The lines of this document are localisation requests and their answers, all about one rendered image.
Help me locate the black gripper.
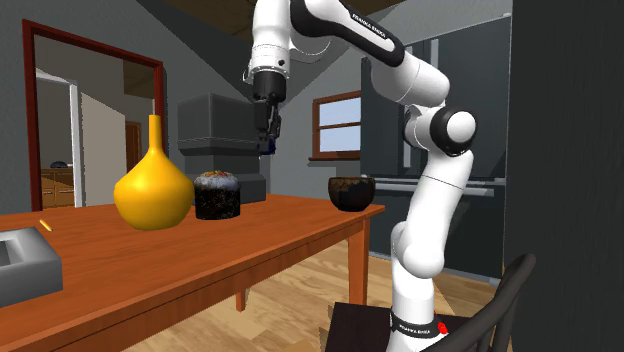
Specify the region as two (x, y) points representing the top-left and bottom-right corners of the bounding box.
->
(252, 69), (288, 156)

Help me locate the dark robot stand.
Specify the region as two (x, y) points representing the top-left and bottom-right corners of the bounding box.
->
(323, 301), (470, 352)

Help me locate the wooden sideboard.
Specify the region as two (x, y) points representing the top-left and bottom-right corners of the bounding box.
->
(40, 160), (76, 209)

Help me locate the yellow bulbous vase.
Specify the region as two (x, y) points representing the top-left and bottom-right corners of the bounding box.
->
(113, 114), (196, 232)

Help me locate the dark sushi roll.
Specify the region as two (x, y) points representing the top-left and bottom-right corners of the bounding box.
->
(193, 169), (243, 221)

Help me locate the dark brown bowl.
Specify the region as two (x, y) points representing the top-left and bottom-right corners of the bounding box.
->
(327, 175), (378, 213)

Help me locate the dark grey refrigerator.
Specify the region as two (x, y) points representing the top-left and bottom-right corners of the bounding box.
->
(360, 13), (513, 285)

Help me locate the wooden table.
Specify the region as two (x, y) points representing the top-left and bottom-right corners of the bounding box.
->
(0, 193), (387, 352)

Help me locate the black chair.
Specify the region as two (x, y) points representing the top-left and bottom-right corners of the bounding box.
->
(422, 252), (538, 352)

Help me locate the dark tall cabinet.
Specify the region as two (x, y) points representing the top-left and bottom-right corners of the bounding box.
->
(502, 0), (624, 352)

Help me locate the grey stove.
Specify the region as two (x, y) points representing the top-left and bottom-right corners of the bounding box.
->
(176, 91), (269, 205)

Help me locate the wood-framed window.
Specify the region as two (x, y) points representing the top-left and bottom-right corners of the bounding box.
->
(307, 89), (363, 163)

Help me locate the grey box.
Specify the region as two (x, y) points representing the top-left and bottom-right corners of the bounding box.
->
(0, 227), (65, 310)

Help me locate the red-framed doorway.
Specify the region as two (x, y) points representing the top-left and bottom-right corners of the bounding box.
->
(21, 18), (167, 213)

